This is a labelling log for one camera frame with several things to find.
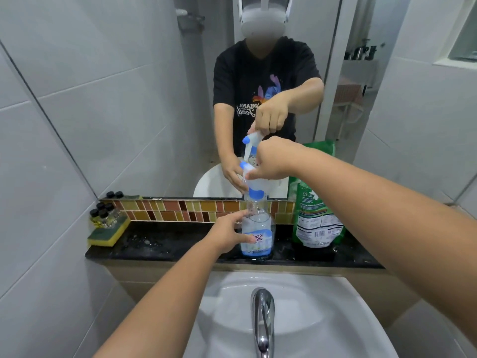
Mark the clear spray bottle blue trigger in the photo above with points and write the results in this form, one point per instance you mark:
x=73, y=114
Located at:
x=259, y=227

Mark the person's left forearm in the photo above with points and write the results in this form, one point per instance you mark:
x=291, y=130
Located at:
x=167, y=305

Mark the chrome faucet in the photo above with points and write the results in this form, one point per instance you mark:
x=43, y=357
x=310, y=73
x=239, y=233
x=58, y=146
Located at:
x=263, y=320

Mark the wall mirror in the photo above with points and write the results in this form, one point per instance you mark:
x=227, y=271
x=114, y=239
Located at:
x=130, y=108

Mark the yellow green sponge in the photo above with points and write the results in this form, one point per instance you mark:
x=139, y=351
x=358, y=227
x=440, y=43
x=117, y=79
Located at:
x=108, y=233

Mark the white ceramic sink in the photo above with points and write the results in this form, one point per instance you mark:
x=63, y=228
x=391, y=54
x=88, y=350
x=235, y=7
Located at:
x=316, y=313

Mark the black stone counter ledge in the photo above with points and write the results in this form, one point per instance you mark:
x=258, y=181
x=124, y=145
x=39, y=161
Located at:
x=167, y=242

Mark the green refill pouch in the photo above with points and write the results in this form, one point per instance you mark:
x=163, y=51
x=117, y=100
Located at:
x=316, y=219

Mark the person's left hand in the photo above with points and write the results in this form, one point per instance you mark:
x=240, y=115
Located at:
x=221, y=236

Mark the person's right forearm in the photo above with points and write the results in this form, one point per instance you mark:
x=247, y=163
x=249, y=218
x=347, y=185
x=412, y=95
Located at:
x=391, y=227

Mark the person's right thumb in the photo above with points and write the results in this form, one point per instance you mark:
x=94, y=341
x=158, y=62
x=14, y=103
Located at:
x=258, y=173

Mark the small black-capped bottle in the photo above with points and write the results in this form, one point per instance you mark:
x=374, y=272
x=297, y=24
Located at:
x=111, y=211
x=104, y=218
x=94, y=216
x=100, y=206

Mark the person's right hand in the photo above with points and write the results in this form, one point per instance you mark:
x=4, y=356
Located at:
x=281, y=156

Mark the person's left thumb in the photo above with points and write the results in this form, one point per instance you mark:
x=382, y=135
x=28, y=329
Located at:
x=246, y=239

